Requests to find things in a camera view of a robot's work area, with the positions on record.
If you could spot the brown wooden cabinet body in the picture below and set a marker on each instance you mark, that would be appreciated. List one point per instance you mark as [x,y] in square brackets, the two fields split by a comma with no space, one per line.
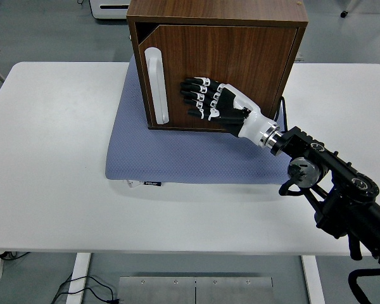
[209,11]

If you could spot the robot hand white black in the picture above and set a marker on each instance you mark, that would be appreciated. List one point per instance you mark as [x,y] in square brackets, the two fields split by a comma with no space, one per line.
[231,107]

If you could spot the white appliance box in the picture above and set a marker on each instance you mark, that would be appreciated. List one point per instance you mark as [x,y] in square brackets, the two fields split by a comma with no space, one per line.
[114,13]

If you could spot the blue-grey textured mat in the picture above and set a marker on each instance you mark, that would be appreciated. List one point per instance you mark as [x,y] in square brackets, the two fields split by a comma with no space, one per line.
[177,155]

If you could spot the white mat tag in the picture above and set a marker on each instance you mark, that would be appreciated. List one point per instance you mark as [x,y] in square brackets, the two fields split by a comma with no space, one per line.
[133,184]

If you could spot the black mat label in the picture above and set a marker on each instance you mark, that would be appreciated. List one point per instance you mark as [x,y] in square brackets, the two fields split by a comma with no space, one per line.
[153,183]

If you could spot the black caster wheel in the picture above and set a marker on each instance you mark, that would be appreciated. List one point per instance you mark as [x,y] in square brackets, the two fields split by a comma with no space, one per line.
[344,14]

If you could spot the white table leg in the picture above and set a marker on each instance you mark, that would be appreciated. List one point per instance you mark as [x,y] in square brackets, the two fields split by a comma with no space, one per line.
[313,278]
[79,275]

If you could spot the grey metal plate with screws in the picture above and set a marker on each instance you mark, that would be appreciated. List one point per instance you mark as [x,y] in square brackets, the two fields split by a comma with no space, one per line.
[155,291]
[234,291]

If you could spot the brown wooden cabinet door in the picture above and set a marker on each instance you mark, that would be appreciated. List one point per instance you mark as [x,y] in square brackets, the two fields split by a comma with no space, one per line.
[234,54]

